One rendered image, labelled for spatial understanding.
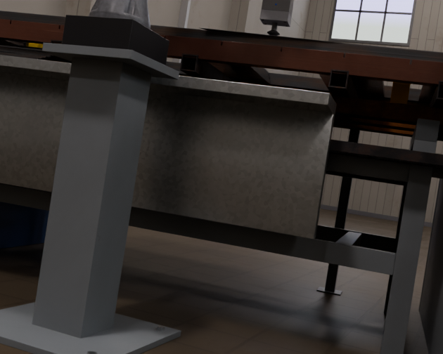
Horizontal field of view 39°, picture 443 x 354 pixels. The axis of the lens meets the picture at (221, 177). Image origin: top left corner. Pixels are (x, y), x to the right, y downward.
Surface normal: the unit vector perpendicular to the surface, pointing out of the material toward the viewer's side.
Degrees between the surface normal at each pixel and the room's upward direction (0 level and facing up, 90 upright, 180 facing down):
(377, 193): 90
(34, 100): 90
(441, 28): 90
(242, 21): 90
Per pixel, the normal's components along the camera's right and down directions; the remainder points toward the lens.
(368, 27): -0.37, -0.04
